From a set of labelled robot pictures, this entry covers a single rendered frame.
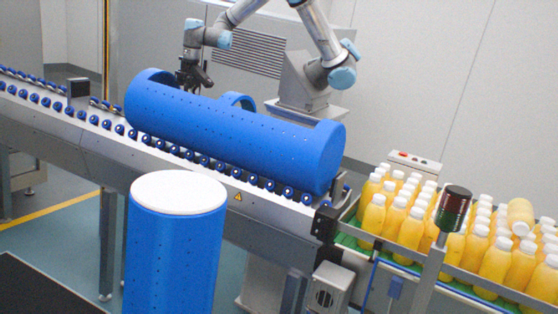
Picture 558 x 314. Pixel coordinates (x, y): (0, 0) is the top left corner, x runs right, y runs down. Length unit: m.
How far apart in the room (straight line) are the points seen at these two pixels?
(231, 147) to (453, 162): 3.02
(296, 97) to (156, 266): 0.99
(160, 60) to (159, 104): 2.23
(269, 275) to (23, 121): 1.40
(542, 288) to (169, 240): 1.01
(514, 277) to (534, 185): 2.92
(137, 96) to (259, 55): 1.67
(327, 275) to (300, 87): 0.88
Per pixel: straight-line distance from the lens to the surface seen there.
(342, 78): 1.79
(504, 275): 1.43
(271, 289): 2.34
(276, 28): 3.29
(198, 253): 1.29
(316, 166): 1.45
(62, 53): 6.99
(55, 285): 2.43
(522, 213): 1.45
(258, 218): 1.63
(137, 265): 1.34
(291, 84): 1.93
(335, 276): 1.37
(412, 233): 1.39
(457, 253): 1.40
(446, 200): 1.11
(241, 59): 3.45
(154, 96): 1.79
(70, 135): 2.20
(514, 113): 4.19
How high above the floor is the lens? 1.63
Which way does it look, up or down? 21 degrees down
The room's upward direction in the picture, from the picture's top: 10 degrees clockwise
